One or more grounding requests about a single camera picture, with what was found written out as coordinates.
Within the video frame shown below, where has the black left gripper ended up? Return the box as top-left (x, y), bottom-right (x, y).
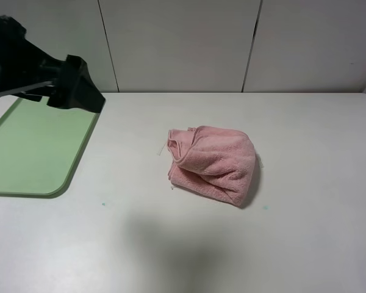
top-left (0, 15), bottom-right (106, 112)

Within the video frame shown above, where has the pink fluffy towel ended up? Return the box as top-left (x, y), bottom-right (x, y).
top-left (167, 126), bottom-right (256, 207)

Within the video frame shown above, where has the light green plastic tray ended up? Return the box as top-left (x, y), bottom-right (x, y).
top-left (0, 96), bottom-right (99, 198)

